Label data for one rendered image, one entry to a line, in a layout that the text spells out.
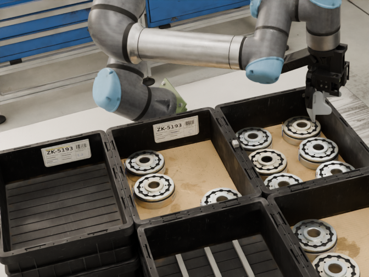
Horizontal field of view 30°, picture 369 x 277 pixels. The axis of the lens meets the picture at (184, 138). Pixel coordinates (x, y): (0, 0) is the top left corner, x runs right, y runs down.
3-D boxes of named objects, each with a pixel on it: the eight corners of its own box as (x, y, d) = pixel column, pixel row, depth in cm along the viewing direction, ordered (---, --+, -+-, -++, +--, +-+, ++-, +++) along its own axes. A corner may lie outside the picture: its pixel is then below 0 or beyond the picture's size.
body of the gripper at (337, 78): (337, 100, 159) (339, 56, 151) (303, 92, 163) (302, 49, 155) (349, 81, 163) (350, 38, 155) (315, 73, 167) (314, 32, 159)
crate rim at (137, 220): (105, 135, 184) (104, 128, 183) (212, 112, 189) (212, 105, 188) (136, 233, 152) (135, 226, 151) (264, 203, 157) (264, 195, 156)
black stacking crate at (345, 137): (215, 141, 195) (213, 107, 188) (313, 119, 200) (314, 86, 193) (265, 233, 163) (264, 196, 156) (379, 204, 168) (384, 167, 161)
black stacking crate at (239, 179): (111, 164, 189) (105, 130, 183) (214, 141, 194) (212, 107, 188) (141, 264, 158) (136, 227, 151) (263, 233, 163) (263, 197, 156)
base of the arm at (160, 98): (140, 117, 223) (116, 107, 217) (166, 81, 218) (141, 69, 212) (155, 145, 211) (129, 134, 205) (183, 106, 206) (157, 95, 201)
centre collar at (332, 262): (318, 266, 146) (318, 264, 146) (338, 258, 148) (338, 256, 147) (331, 281, 143) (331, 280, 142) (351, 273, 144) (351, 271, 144)
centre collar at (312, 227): (299, 229, 156) (299, 227, 156) (320, 225, 157) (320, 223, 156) (306, 244, 152) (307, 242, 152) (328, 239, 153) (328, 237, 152)
